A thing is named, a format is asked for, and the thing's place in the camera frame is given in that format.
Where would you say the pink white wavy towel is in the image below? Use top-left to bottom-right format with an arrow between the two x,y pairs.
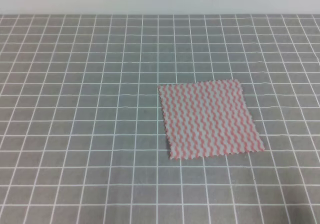
158,79 -> 265,159

